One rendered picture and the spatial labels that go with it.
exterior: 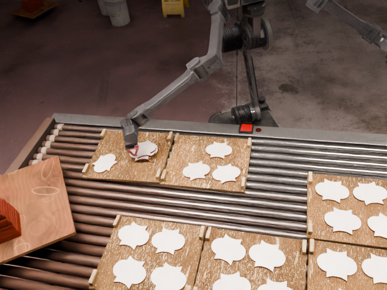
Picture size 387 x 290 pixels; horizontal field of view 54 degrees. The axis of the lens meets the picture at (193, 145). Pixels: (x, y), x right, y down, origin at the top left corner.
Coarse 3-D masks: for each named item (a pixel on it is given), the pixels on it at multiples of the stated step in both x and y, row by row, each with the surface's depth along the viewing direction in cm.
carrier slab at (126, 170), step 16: (112, 144) 207; (160, 144) 203; (96, 160) 200; (128, 160) 197; (144, 160) 196; (160, 160) 195; (96, 176) 192; (112, 176) 190; (128, 176) 189; (144, 176) 188
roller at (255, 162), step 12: (48, 144) 216; (60, 144) 214; (72, 144) 213; (84, 144) 212; (168, 156) 200; (288, 168) 186; (300, 168) 184; (312, 168) 183; (324, 168) 182; (336, 168) 181; (348, 168) 180; (360, 168) 179
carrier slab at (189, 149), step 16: (176, 144) 202; (192, 144) 200; (208, 144) 199; (240, 144) 196; (176, 160) 193; (192, 160) 192; (208, 160) 191; (224, 160) 190; (240, 160) 189; (176, 176) 186; (208, 176) 183; (240, 176) 181; (240, 192) 175
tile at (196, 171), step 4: (188, 164) 189; (192, 164) 189; (196, 164) 189; (200, 164) 188; (204, 164) 188; (184, 168) 188; (188, 168) 187; (192, 168) 187; (196, 168) 187; (200, 168) 186; (204, 168) 186; (208, 168) 186; (184, 172) 186; (188, 172) 185; (192, 172) 185; (196, 172) 185; (200, 172) 185; (204, 172) 184; (208, 172) 184; (184, 176) 185; (188, 176) 184; (192, 176) 183; (196, 176) 183; (200, 176) 183; (192, 180) 182
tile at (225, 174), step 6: (222, 168) 185; (228, 168) 184; (234, 168) 184; (216, 174) 182; (222, 174) 182; (228, 174) 182; (234, 174) 181; (216, 180) 181; (222, 180) 179; (228, 180) 179; (234, 180) 179
